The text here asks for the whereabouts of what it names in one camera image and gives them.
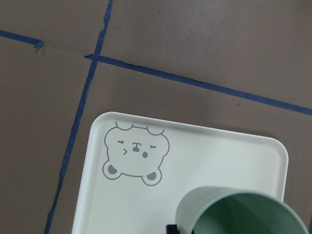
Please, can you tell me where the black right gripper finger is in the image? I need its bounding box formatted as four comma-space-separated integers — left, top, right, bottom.
166, 224, 178, 234

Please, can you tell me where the pale green plastic cup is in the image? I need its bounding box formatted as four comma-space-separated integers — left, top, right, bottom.
175, 186, 308, 234

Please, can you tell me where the cream bear print tray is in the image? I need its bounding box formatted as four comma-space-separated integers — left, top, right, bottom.
72, 112, 289, 234

